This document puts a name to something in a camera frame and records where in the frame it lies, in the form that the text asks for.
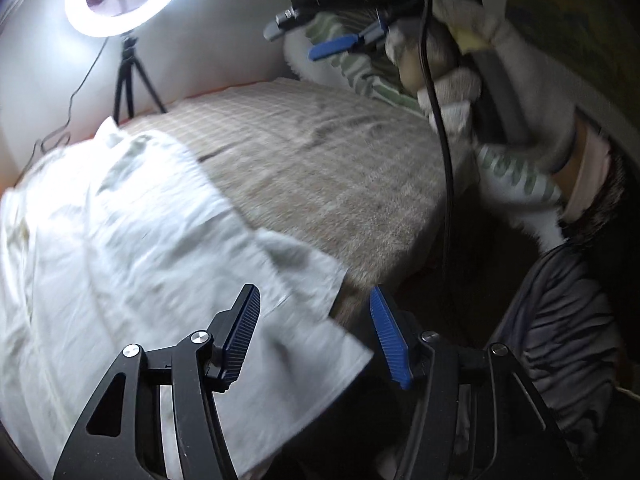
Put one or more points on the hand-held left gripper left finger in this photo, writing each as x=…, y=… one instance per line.
x=245, y=330

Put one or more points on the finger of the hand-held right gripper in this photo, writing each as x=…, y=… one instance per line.
x=332, y=47

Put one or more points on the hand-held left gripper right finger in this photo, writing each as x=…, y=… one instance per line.
x=387, y=330

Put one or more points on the white shirt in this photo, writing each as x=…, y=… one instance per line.
x=125, y=260

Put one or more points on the person's right hand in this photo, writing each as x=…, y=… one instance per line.
x=530, y=75

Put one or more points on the green striped pillow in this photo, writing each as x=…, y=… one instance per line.
x=360, y=75

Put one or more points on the beige checked blanket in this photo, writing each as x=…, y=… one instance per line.
x=325, y=160

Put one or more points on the grey striped clothing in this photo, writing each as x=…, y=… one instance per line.
x=560, y=320

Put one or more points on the black mini tripod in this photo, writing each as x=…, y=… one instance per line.
x=127, y=67

